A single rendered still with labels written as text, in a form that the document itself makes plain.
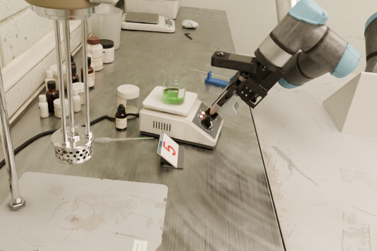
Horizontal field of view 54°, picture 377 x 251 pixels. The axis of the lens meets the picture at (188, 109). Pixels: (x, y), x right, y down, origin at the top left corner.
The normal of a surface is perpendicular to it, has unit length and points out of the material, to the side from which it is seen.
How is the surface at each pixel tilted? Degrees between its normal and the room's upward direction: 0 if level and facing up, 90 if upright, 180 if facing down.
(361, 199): 0
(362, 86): 90
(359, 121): 90
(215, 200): 0
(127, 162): 0
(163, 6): 93
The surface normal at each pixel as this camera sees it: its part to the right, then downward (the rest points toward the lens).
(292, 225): 0.10, -0.88
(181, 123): -0.25, 0.43
